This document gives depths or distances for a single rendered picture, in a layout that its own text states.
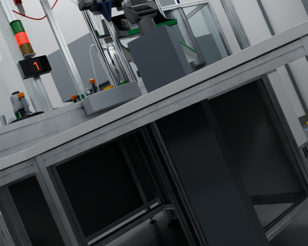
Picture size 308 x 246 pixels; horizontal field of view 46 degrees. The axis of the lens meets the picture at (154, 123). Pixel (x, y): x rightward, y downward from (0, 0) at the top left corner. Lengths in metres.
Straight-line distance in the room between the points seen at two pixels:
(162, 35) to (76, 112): 0.40
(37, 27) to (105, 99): 5.18
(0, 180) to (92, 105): 0.38
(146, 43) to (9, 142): 0.54
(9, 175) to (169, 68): 0.58
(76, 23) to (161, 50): 4.91
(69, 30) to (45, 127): 4.88
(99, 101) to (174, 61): 0.30
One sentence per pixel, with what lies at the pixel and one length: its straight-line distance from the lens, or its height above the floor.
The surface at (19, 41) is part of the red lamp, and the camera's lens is 1.65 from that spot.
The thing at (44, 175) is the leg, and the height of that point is 0.77.
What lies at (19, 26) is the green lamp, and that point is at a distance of 1.67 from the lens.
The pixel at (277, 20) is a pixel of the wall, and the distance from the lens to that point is 5.30.
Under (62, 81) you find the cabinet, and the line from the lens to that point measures 5.81.
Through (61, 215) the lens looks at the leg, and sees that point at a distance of 1.15.
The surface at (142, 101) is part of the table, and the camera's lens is 0.95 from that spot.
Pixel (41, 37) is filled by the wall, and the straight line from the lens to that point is 6.34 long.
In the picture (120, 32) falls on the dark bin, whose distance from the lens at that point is 1.73.
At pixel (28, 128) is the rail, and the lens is 1.24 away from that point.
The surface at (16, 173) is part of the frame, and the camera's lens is 1.15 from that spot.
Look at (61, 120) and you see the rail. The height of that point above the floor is 0.92.
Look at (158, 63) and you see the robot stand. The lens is 1.17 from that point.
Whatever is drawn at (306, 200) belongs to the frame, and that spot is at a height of 0.17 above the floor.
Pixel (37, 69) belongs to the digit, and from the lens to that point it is 1.61.
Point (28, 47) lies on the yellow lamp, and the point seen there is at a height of 1.29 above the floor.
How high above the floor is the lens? 0.77
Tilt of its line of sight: 1 degrees up
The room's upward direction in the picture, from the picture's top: 23 degrees counter-clockwise
